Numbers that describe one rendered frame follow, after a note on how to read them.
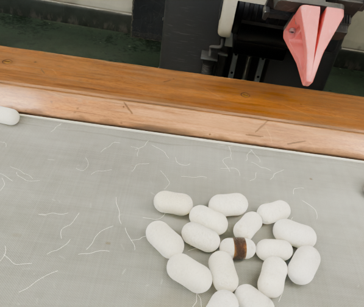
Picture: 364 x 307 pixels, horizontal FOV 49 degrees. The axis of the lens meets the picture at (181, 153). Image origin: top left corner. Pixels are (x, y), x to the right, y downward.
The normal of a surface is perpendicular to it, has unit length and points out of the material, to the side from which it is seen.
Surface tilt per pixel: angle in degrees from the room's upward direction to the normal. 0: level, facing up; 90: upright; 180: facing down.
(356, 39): 89
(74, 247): 0
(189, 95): 0
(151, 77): 0
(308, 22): 62
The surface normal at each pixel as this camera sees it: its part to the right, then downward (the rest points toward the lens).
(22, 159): 0.12, -0.77
